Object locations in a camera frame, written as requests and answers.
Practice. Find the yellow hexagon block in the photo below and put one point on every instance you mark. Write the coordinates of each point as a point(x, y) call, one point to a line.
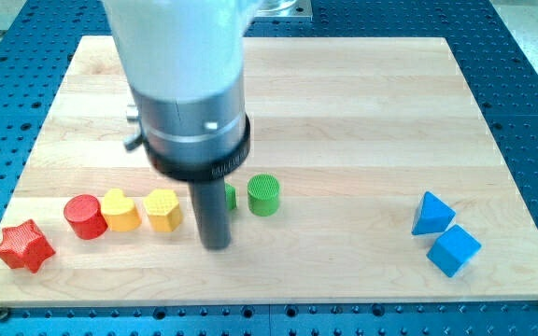
point(163, 210)

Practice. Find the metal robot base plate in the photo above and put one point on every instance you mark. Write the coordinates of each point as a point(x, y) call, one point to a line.
point(283, 10)

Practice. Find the yellow heart block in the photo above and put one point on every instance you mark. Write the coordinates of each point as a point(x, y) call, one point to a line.
point(119, 211)

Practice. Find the green block behind rod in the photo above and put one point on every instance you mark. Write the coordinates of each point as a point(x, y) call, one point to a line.
point(231, 197)

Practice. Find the blue triangle block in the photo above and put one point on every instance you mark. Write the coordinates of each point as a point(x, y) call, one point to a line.
point(432, 215)

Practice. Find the red star block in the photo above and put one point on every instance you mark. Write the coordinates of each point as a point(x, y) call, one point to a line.
point(25, 246)

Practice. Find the light wooden board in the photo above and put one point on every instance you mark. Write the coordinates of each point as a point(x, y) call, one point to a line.
point(355, 130)

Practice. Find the red cylinder block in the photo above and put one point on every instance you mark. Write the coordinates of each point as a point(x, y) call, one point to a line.
point(83, 213)

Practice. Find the blue cube block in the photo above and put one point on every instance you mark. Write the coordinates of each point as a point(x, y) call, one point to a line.
point(453, 249)

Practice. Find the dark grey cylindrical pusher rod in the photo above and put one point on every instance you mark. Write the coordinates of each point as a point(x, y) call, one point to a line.
point(209, 204)

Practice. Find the green cylinder block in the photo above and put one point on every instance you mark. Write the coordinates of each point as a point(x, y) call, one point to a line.
point(263, 195)

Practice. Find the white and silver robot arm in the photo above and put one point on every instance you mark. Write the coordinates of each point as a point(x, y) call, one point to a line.
point(184, 63)

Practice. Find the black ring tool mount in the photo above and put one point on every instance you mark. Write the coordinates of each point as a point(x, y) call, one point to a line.
point(201, 172)

